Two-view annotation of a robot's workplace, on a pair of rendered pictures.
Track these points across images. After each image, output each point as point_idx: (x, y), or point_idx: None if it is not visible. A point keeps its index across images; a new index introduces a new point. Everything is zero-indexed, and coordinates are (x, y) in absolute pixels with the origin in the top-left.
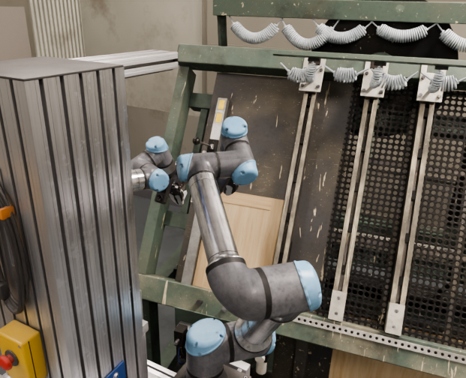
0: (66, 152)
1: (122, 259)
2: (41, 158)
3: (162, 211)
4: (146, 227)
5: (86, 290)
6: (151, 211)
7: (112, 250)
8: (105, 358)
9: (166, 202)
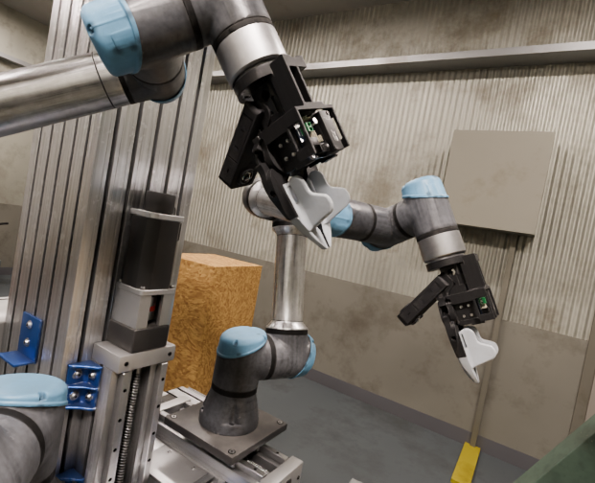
0: (65, 22)
1: (75, 175)
2: (52, 23)
3: (583, 471)
4: (526, 473)
5: (42, 178)
6: (557, 450)
7: (69, 152)
8: (34, 287)
9: None
